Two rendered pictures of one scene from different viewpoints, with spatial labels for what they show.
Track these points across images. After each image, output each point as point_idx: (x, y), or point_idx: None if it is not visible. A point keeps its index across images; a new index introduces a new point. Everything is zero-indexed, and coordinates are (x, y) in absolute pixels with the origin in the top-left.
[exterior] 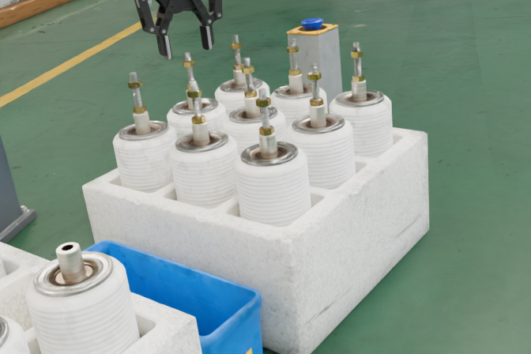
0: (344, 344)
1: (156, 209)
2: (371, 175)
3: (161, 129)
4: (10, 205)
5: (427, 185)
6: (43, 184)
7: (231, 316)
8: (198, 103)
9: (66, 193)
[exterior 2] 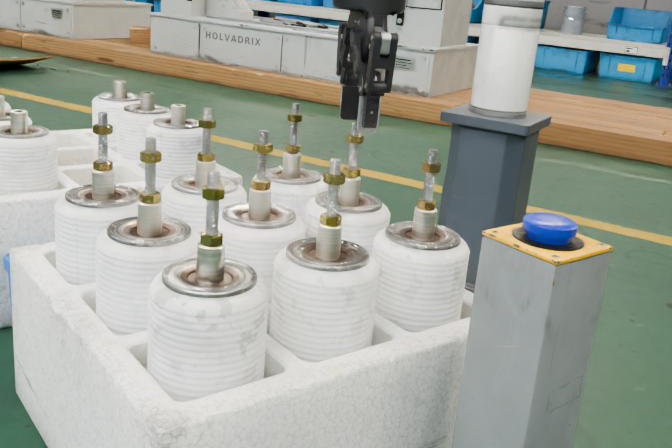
0: (3, 426)
1: None
2: (75, 325)
3: (277, 178)
4: (471, 264)
5: None
6: (600, 316)
7: None
8: (202, 135)
9: None
